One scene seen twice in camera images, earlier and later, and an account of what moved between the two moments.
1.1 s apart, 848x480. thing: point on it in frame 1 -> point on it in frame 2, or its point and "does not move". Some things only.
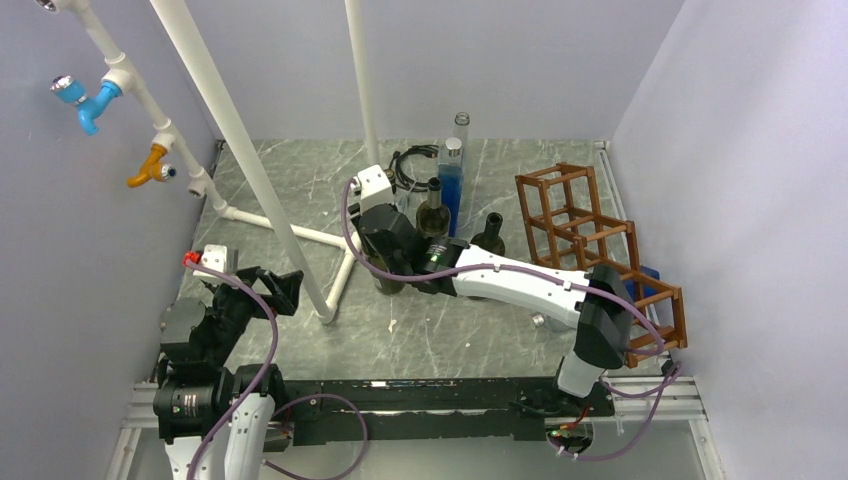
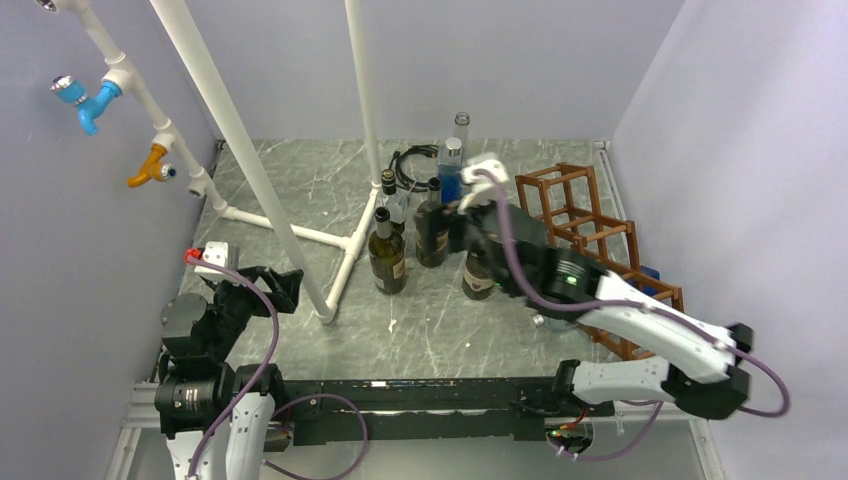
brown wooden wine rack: x=569 y=229 does not move
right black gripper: x=367 y=244 -> x=447 y=216
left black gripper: x=285 y=285 does not move
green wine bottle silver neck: x=432 y=219 does not move
